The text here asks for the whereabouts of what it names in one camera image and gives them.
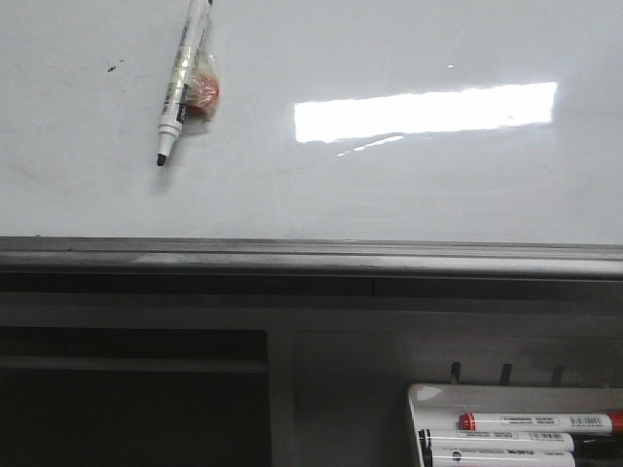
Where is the white black-tip whiteboard marker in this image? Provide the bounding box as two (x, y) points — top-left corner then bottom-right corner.
(157, 0), (213, 167)

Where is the white whiteboard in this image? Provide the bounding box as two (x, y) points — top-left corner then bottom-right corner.
(1, 1), (622, 244)

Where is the white marker tray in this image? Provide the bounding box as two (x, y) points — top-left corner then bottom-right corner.
(408, 383), (622, 466)

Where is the black capped marker middle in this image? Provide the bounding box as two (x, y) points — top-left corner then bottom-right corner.
(418, 429), (575, 452)

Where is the black capped marker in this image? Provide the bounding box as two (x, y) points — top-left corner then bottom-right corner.
(418, 429), (575, 452)
(422, 448), (575, 467)

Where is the red capped white marker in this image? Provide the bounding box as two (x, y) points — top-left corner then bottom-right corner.
(458, 412), (622, 434)

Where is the black capped marker lower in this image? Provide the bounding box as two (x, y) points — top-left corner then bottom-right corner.
(422, 448), (575, 467)

